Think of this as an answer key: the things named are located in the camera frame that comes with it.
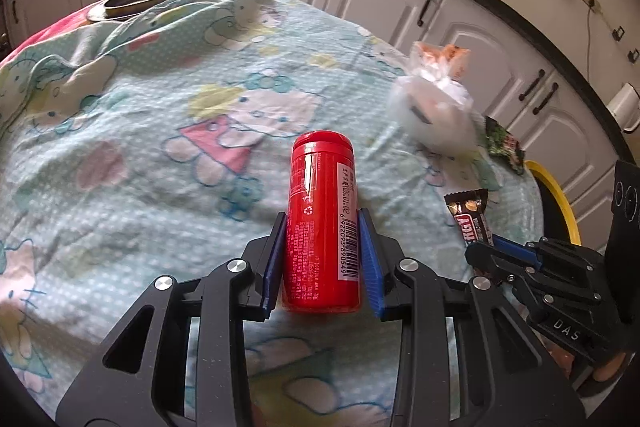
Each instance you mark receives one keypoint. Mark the black wall hook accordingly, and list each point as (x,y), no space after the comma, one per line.
(634,56)
(619,33)

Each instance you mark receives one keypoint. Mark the white kettle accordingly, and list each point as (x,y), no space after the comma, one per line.
(625,107)

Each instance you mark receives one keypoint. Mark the round metal plate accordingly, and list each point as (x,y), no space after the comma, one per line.
(140,2)

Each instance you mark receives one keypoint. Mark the brown chocolate bar wrapper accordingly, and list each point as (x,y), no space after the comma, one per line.
(470,219)

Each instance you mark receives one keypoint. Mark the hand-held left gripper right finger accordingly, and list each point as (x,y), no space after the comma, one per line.
(370,257)

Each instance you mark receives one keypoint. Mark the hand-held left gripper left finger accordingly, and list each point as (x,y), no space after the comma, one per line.
(275,252)

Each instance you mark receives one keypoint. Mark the green dark snack wrapper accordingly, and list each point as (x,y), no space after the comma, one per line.
(505,147)

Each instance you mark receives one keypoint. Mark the red cylindrical canister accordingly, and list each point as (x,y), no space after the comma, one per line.
(320,217)

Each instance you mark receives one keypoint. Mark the red blanket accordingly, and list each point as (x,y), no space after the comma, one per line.
(45,33)

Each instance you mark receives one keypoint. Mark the yellow rimmed bin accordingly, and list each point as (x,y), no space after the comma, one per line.
(562,202)

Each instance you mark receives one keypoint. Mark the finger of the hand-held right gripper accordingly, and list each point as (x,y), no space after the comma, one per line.
(520,251)
(495,264)

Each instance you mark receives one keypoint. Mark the person's right hand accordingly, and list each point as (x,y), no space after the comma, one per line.
(607,367)

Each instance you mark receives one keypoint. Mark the white orange plastic bag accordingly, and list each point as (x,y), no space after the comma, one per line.
(432,112)

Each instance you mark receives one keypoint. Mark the cartoon cat printed blanket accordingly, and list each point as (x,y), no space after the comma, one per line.
(150,157)

